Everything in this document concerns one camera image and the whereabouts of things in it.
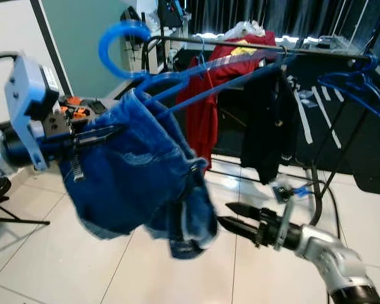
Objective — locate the blue denim shorts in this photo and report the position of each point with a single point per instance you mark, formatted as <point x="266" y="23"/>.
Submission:
<point x="126" y="183"/>

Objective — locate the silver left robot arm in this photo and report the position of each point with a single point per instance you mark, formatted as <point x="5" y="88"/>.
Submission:
<point x="6" y="145"/>

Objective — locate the blue plastic hanger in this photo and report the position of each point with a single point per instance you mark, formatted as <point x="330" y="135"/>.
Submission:
<point x="103" y="49"/>
<point x="342" y="81"/>
<point x="367" y="101"/>
<point x="202" y="54"/>

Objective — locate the dark navy garment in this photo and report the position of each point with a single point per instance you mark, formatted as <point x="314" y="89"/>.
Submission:
<point x="269" y="126"/>

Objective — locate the red flag with yellow star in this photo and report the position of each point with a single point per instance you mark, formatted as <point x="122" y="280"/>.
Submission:
<point x="266" y="41"/>

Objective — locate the dark pleated curtain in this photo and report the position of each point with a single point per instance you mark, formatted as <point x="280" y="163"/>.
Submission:
<point x="291" y="16"/>

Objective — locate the red shirt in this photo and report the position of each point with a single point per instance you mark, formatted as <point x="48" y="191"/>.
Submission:
<point x="202" y="126"/>

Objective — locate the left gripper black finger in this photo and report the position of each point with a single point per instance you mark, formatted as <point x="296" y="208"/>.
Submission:
<point x="101" y="132"/>
<point x="88" y="144"/>

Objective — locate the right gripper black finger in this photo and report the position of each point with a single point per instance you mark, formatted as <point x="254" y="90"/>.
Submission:
<point x="246" y="213"/>
<point x="239" y="228"/>

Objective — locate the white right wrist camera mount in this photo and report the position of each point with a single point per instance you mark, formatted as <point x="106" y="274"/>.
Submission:
<point x="284" y="202"/>

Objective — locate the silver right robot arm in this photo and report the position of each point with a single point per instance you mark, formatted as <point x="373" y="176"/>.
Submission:
<point x="335" y="259"/>

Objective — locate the white fluffy cloth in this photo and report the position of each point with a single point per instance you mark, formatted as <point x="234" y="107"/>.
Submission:
<point x="244" y="28"/>

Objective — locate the black bag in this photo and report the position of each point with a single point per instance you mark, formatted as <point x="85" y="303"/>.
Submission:
<point x="170" y="12"/>

